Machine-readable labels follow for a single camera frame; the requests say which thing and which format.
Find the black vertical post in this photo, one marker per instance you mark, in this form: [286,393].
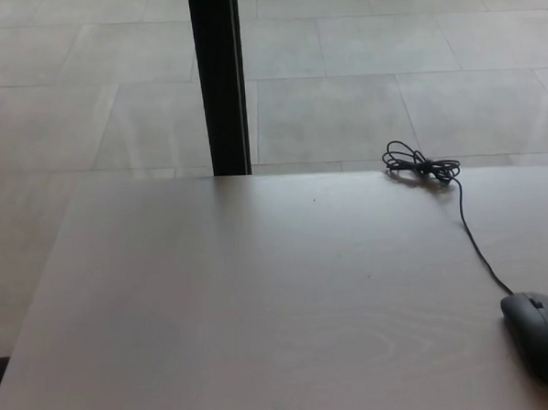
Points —
[219,79]

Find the black computer mouse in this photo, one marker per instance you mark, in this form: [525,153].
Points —
[541,342]

